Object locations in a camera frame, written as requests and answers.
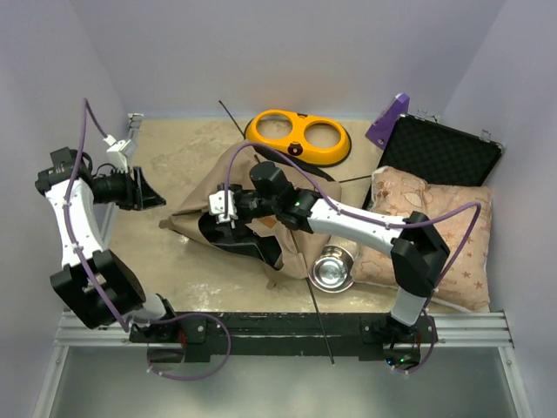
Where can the steel bowl rear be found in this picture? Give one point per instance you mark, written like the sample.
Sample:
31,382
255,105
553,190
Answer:
342,246

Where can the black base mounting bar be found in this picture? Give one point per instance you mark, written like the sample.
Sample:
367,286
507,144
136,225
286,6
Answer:
366,336

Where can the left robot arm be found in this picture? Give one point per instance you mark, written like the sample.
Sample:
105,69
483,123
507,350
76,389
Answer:
93,282

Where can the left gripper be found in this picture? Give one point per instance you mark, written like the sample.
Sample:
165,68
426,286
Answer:
139,195

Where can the black foam-lined case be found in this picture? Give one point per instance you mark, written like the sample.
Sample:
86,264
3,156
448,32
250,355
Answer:
439,154

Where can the yellow double bowl holder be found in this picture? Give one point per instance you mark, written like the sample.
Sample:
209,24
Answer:
295,143

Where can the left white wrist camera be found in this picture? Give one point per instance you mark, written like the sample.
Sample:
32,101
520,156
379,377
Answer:
119,152

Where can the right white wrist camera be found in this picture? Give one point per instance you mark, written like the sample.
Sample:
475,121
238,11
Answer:
217,205

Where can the steel bowl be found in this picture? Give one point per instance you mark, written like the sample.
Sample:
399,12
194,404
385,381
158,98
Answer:
342,246
332,275

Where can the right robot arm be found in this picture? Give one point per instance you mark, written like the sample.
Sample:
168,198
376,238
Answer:
374,226

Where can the pink patterned pillow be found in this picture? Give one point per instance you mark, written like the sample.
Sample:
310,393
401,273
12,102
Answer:
462,217

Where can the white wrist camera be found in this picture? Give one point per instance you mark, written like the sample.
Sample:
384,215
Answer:
119,152
217,205

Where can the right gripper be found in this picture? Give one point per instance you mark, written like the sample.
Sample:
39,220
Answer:
240,219

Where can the steel bowl front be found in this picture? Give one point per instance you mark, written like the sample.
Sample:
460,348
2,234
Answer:
332,275

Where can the beige pet tent fabric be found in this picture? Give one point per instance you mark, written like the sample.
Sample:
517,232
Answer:
264,239

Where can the aluminium rail frame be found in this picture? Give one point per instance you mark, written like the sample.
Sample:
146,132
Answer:
469,372

